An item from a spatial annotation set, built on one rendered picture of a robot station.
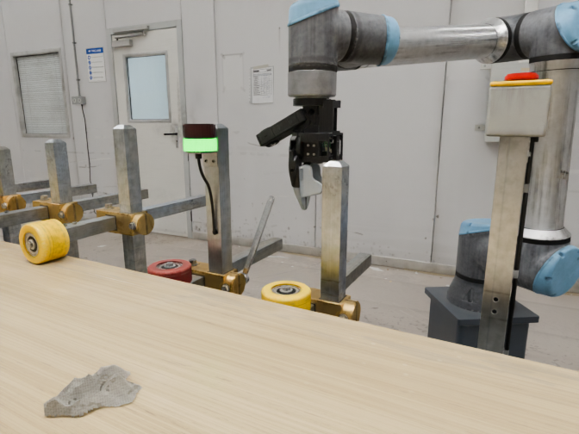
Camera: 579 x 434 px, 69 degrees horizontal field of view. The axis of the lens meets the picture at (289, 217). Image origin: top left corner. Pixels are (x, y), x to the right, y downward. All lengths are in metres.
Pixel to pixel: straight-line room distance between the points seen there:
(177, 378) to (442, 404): 0.27
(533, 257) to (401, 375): 0.84
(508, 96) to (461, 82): 2.77
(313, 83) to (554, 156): 0.71
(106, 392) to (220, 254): 0.44
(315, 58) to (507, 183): 0.37
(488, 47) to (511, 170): 0.67
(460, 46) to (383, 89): 2.31
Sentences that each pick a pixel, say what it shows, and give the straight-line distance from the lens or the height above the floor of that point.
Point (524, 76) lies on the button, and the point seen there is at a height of 1.23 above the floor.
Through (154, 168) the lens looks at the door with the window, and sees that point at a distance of 4.65.
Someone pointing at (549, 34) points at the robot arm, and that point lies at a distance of 1.25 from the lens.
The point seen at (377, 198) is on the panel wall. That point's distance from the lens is 3.52.
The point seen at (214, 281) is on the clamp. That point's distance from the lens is 0.87.
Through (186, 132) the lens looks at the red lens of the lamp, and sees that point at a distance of 0.78.
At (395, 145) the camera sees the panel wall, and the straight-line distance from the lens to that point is 3.44.
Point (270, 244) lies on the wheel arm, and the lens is 1.10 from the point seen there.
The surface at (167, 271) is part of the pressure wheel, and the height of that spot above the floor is 0.91.
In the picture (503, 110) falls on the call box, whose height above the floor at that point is 1.18.
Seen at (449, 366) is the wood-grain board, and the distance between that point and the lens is 0.53.
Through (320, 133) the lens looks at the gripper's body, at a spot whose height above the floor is 1.15.
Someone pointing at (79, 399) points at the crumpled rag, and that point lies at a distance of 0.47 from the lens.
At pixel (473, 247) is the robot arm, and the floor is 0.80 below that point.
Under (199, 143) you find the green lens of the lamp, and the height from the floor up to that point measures 1.13.
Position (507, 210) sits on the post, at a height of 1.05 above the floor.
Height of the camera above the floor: 1.17
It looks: 13 degrees down
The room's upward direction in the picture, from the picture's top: straight up
